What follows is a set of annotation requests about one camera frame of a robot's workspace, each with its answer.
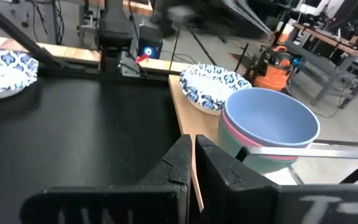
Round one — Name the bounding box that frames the paper bowl blue leaf print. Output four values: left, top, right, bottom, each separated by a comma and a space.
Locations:
0, 46, 39, 101
178, 63, 253, 116

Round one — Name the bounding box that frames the pink plastic bowl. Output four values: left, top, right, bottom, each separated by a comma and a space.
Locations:
221, 108, 311, 162

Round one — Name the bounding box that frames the blue plastic bowl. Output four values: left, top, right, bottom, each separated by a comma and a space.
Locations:
223, 87, 321, 147

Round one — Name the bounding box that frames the wooden workbench with metal legs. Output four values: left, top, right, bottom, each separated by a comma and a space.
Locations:
284, 21, 358, 110

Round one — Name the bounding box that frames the black box with blue light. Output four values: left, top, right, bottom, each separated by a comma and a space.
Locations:
137, 25, 164, 60

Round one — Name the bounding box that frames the silver metal shelf bar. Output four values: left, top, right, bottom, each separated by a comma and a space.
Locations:
236, 139, 358, 161

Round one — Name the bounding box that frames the orange shop vacuum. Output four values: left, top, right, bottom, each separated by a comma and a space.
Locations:
252, 45, 295, 91

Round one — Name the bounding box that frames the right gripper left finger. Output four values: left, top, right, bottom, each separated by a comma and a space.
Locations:
141, 133, 194, 194

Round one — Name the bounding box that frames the thin black rod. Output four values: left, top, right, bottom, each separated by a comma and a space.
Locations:
167, 29, 180, 76
234, 42, 250, 73
187, 28, 218, 67

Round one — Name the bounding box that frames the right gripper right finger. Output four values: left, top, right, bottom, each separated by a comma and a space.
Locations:
196, 134, 278, 224

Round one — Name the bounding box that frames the wooden shelf board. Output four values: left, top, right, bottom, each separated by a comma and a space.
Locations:
167, 73, 226, 213

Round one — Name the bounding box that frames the teal plastic bowl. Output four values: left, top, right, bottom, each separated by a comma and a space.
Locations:
217, 116, 300, 174

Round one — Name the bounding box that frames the black diagonal frame strut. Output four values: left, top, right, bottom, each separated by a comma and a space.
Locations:
0, 0, 85, 71

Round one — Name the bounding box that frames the long wooden plank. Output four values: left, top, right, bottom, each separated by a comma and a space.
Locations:
0, 34, 195, 74

